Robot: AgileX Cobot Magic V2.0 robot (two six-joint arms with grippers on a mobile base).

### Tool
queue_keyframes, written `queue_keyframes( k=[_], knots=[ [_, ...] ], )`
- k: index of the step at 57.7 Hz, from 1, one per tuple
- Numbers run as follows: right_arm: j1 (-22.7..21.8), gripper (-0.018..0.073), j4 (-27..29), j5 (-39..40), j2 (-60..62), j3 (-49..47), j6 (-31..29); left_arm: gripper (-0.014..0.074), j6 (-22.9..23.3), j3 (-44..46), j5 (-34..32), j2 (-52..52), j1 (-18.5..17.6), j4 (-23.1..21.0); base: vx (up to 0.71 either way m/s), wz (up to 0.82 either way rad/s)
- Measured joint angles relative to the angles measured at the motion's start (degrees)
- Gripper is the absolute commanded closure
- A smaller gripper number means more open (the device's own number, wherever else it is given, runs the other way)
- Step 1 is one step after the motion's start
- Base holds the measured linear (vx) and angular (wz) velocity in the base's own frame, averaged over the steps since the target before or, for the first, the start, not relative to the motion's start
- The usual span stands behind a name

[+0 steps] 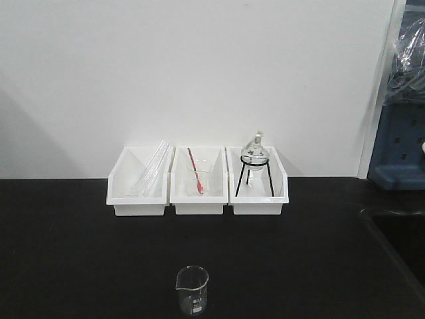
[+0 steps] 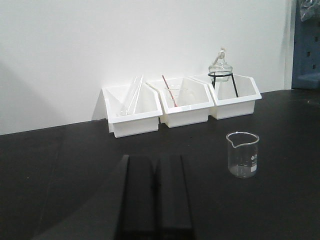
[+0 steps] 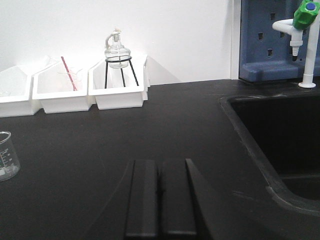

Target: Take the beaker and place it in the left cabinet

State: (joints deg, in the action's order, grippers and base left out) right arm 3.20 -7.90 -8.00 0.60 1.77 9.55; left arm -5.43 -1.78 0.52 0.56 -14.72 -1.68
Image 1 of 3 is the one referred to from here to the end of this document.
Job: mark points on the left white storage bin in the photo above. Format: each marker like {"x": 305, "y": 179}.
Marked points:
{"x": 130, "y": 164}

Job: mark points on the glass alcohol lamp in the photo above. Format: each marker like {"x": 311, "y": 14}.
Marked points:
{"x": 254, "y": 148}

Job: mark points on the middle white storage bin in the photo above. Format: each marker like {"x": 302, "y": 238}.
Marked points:
{"x": 214, "y": 202}

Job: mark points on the clear glass beaker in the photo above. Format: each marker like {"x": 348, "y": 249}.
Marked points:
{"x": 191, "y": 286}

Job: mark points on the clear plastic bag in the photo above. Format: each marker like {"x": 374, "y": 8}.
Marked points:
{"x": 406, "y": 80}

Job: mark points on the right white storage bin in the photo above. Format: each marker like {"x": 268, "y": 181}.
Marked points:
{"x": 262, "y": 192}

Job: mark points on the small beaker in bin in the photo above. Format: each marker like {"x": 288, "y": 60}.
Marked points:
{"x": 204, "y": 171}

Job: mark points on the blue plastic rack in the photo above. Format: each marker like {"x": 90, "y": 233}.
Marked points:
{"x": 397, "y": 162}

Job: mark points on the black wire tripod stand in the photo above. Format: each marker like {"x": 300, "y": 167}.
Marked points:
{"x": 253, "y": 165}

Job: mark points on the white storage bin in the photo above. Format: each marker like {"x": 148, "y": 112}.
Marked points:
{"x": 214, "y": 202}
{"x": 262, "y": 192}
{"x": 130, "y": 164}

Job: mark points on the glass tubes in bin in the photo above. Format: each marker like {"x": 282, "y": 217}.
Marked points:
{"x": 148, "y": 177}

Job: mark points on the red thermometer rod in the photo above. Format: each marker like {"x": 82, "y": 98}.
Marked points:
{"x": 200, "y": 188}

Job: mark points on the black lab sink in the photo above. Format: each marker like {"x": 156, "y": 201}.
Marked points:
{"x": 401, "y": 234}

